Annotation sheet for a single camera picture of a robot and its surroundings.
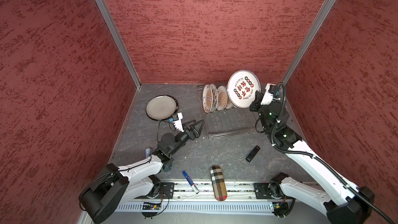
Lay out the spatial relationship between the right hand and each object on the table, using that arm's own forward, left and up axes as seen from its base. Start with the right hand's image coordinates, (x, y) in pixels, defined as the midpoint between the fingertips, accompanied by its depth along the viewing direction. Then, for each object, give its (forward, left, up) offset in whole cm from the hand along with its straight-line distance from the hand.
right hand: (253, 94), depth 71 cm
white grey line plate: (+16, +52, -29) cm, 62 cm away
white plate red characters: (+7, +4, -2) cm, 8 cm away
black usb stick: (-16, -4, -34) cm, 38 cm away
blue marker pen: (-30, +32, -32) cm, 54 cm away
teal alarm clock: (-23, +44, -33) cm, 59 cm away
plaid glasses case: (-31, +18, -30) cm, 47 cm away
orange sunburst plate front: (+19, +21, -25) cm, 38 cm away
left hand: (-8, +25, -13) cm, 29 cm away
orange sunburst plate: (+18, +11, -23) cm, 31 cm away
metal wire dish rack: (+5, +9, -33) cm, 34 cm away
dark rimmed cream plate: (+16, +52, -29) cm, 62 cm away
